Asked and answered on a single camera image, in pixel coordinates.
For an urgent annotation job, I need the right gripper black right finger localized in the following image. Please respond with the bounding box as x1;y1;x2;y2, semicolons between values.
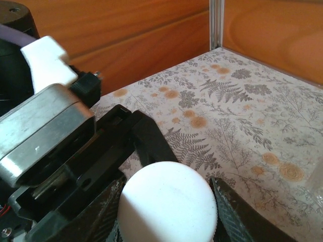
209;175;297;242

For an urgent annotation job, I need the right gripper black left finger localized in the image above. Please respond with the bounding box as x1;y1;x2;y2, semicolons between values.
64;175;128;242

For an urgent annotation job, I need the long aluminium edge rail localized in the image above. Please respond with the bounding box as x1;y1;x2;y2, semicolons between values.
221;45;323;89

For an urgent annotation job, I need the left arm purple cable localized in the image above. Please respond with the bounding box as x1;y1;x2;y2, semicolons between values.
0;24;37;46

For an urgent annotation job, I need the floral patterned tablecloth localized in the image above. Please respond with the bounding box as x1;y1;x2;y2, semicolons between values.
90;46;323;242

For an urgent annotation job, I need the wide white bottle cap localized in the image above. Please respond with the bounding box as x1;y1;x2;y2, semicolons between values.
117;161;218;242

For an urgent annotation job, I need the clear bottle with green neckband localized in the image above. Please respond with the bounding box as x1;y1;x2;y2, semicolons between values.
306;162;323;211

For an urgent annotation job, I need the aluminium corner post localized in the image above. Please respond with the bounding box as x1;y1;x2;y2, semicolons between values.
208;0;225;50

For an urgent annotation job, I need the left wrist camera silver box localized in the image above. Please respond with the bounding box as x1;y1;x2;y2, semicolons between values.
0;35;104;189

